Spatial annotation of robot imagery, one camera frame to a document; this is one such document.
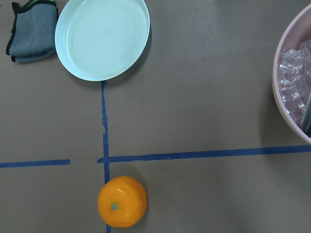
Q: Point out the orange mandarin fruit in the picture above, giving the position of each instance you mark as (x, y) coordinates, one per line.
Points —
(122, 202)

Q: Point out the mint green plate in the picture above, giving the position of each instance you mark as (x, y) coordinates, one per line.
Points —
(97, 40)

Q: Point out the grey folded cloth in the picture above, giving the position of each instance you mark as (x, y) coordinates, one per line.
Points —
(33, 32)

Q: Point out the clear ice cubes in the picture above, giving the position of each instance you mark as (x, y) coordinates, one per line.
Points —
(295, 81)

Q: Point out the pink bowl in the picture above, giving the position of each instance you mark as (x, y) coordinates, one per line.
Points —
(298, 31)

